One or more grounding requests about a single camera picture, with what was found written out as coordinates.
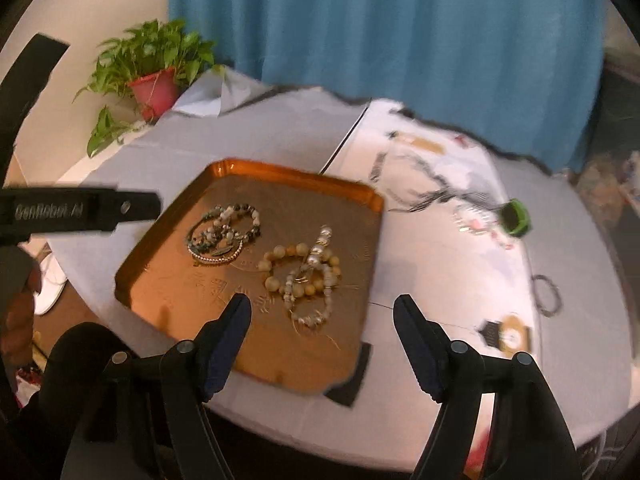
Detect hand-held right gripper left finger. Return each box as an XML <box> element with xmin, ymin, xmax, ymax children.
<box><xmin>75</xmin><ymin>294</ymin><xmax>252</xmax><ymax>480</ymax></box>

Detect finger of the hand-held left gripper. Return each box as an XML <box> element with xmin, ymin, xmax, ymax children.
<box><xmin>0</xmin><ymin>34</ymin><xmax>71</xmax><ymax>183</ymax></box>
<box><xmin>112</xmin><ymin>188</ymin><xmax>163</xmax><ymax>227</ymax></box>

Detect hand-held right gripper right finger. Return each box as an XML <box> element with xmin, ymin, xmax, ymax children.
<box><xmin>393</xmin><ymin>295</ymin><xmax>583</xmax><ymax>480</ymax></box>

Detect large wooden bead bracelet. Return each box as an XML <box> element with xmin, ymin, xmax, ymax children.
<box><xmin>258</xmin><ymin>242</ymin><xmax>342</xmax><ymax>297</ymax></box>

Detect orange metal tray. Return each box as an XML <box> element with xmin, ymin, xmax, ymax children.
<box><xmin>114</xmin><ymin>158</ymin><xmax>385</xmax><ymax>395</ymax></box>

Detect gold chain bracelet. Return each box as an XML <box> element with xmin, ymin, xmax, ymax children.
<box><xmin>191</xmin><ymin>240</ymin><xmax>245</xmax><ymax>265</ymax></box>

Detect pale small bead bracelet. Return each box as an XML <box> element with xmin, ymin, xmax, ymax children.
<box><xmin>282</xmin><ymin>265</ymin><xmax>336</xmax><ymax>328</ymax></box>

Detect dark green mixed bead bracelet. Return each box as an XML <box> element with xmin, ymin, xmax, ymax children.
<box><xmin>200</xmin><ymin>203</ymin><xmax>263</xmax><ymax>243</ymax></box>

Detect person's left hand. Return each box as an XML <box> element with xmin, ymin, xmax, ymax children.
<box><xmin>0</xmin><ymin>266</ymin><xmax>43</xmax><ymax>368</ymax></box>

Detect white plastic object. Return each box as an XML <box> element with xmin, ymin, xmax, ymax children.
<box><xmin>32</xmin><ymin>252</ymin><xmax>68</xmax><ymax>317</ymax></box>

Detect white printed table runner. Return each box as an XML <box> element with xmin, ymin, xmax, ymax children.
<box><xmin>210</xmin><ymin>97</ymin><xmax>551</xmax><ymax>461</ymax></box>

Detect potted plant in red pot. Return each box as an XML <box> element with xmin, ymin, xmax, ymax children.
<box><xmin>74</xmin><ymin>19</ymin><xmax>228</xmax><ymax>158</ymax></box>

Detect grey tablecloth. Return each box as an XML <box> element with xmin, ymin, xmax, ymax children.
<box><xmin>47</xmin><ymin>62</ymin><xmax>631</xmax><ymax>471</ymax></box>

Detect black trousers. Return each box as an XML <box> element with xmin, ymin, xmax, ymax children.
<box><xmin>0</xmin><ymin>322</ymin><xmax>451</xmax><ymax>480</ymax></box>

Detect green smartwatch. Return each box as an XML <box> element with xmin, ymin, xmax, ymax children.
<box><xmin>500</xmin><ymin>200</ymin><xmax>531</xmax><ymax>236</ymax></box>

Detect dark cloth with white lines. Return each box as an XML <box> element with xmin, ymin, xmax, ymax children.
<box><xmin>575</xmin><ymin>425</ymin><xmax>626</xmax><ymax>480</ymax></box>

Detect dark printed board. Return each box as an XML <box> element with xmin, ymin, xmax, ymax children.
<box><xmin>575</xmin><ymin>50</ymin><xmax>640</xmax><ymax>241</ymax></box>

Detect blue curtain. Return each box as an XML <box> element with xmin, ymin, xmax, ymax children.
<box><xmin>167</xmin><ymin>0</ymin><xmax>608</xmax><ymax>173</ymax></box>

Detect dark small bead bracelet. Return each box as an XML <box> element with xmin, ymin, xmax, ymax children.
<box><xmin>531</xmin><ymin>275</ymin><xmax>563</xmax><ymax>318</ymax></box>

